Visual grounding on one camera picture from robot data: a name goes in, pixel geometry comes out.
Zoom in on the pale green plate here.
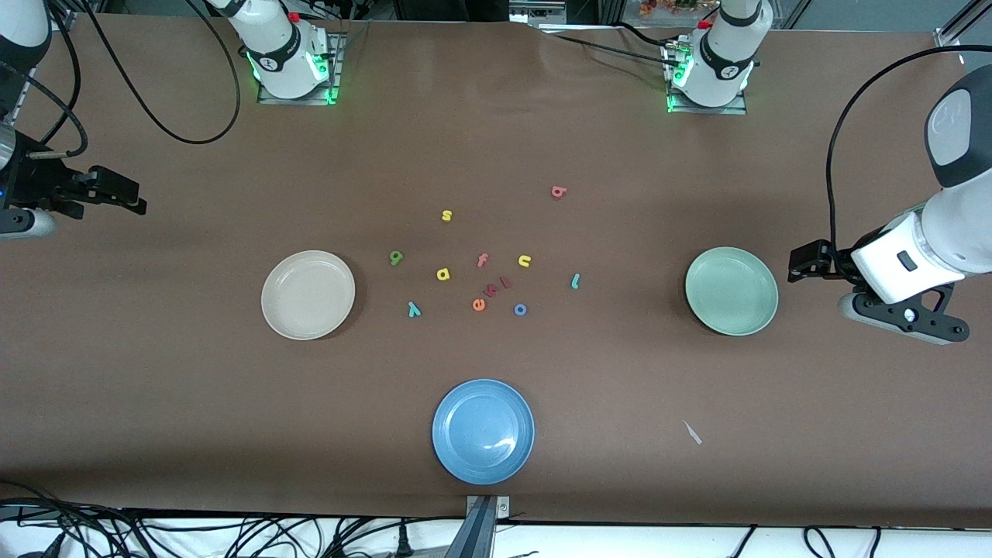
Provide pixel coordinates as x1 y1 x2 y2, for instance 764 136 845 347
684 246 779 337

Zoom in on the brown table cover sheet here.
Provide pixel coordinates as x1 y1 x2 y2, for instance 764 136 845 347
0 14 992 529

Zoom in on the beige brown plate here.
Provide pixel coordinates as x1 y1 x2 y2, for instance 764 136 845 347
260 250 357 341

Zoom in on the blue plate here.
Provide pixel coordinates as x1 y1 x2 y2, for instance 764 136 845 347
432 378 536 486

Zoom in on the grey white box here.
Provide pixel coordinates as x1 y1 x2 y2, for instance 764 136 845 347
508 0 568 24

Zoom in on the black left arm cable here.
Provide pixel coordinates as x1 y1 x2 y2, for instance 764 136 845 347
825 45 992 260

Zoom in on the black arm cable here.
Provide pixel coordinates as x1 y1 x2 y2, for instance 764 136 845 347
825 45 992 260
23 0 242 158

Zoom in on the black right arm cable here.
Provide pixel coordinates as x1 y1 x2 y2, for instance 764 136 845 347
23 0 242 158

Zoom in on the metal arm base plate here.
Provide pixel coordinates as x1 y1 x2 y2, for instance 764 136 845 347
664 40 749 116
257 33 343 106

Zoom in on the aluminium frame rail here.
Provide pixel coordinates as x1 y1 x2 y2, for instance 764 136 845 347
934 0 992 53

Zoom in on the black base cable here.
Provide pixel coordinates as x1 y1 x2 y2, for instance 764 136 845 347
612 21 698 46
542 31 683 67

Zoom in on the black cable bundle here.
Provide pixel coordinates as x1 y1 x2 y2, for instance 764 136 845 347
0 480 466 558

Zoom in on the metal camera stand bracket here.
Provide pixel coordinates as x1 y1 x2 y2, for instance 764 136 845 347
446 494 512 558

